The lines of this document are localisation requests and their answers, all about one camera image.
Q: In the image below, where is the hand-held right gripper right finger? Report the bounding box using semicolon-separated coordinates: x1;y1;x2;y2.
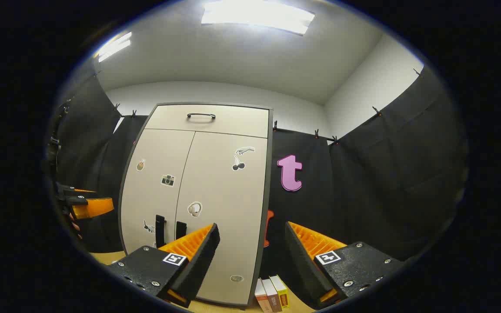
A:
284;221;405;310

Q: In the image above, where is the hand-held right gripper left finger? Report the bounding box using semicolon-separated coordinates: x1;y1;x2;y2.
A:
105;223;220;309

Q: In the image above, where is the beige cabinet door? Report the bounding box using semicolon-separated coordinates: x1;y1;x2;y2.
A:
174;131;268;305
120;129;196;255

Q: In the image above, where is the beige double-door shoe cabinet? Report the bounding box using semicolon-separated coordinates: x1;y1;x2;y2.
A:
118;102;274;307

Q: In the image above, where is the beige cabinet drawer front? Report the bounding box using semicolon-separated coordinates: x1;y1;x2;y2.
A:
145;104;270;139

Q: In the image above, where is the yellow book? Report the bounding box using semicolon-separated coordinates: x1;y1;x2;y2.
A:
270;275;290;309

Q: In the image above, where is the white and brown book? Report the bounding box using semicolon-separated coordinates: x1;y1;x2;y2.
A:
255;278;273;313

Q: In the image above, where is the black backdrop cloth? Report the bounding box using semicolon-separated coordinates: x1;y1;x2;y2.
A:
53;65;468;266

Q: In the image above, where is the small ceiling light panel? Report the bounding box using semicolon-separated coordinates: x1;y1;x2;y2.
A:
96;31;133;62

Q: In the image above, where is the large ceiling light panel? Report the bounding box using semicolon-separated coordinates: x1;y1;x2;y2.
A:
201;0;315;35

